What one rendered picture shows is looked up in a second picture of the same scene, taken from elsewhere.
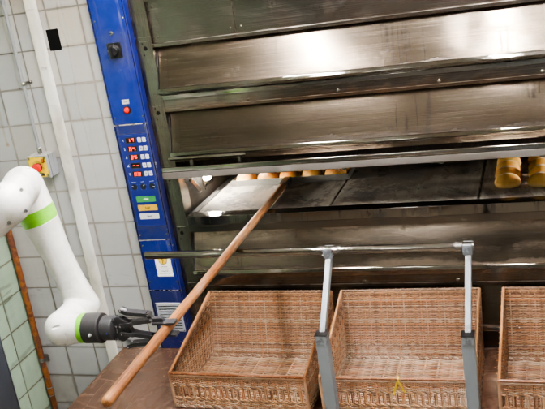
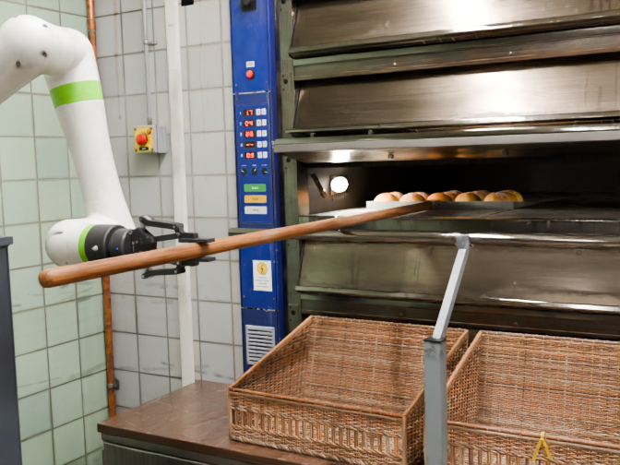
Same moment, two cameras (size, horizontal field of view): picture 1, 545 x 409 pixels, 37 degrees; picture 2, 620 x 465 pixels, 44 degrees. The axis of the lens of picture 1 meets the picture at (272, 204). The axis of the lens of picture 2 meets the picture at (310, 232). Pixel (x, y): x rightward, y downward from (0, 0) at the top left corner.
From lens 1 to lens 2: 1.12 m
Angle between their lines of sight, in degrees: 16
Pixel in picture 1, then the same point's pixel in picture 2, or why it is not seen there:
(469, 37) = not seen: outside the picture
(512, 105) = not seen: outside the picture
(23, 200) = (41, 37)
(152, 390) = (211, 421)
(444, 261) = not seen: outside the picture
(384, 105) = (571, 75)
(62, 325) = (66, 232)
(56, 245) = (89, 136)
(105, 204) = (209, 194)
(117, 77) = (245, 34)
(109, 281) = (199, 293)
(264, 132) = (409, 108)
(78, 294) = (105, 209)
